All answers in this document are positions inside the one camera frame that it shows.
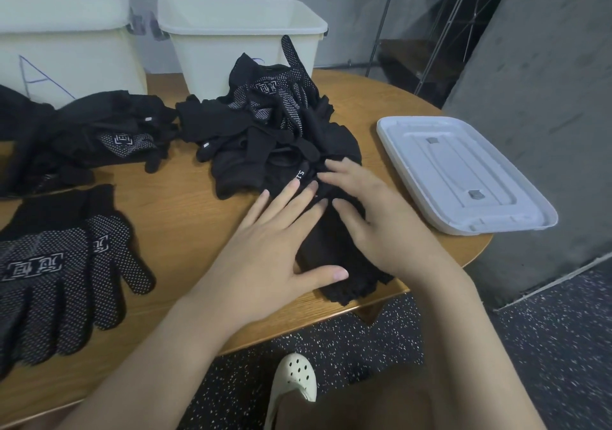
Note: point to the pile of black gloves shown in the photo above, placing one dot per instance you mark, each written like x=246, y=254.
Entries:
x=258, y=138

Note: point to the person's right white shoe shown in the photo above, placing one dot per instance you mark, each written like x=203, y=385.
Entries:
x=292, y=377

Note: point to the person's right forearm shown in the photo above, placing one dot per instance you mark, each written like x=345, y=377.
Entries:
x=478, y=368

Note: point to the person's left hand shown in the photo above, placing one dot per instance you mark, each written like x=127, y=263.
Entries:
x=258, y=262

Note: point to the person's left forearm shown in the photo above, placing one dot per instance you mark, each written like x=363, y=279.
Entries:
x=134, y=377

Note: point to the white flat tray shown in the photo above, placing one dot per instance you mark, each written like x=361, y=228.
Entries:
x=459, y=172

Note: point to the metal rack frame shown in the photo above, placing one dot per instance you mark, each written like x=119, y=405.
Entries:
x=430, y=43

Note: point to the black fingerless glove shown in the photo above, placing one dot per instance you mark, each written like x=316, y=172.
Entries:
x=349, y=291
x=368, y=282
x=325, y=243

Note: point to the white plastic bin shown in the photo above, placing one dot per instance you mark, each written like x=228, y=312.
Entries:
x=210, y=62
x=86, y=52

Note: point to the person's right hand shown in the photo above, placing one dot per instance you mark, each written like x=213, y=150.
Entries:
x=397, y=234

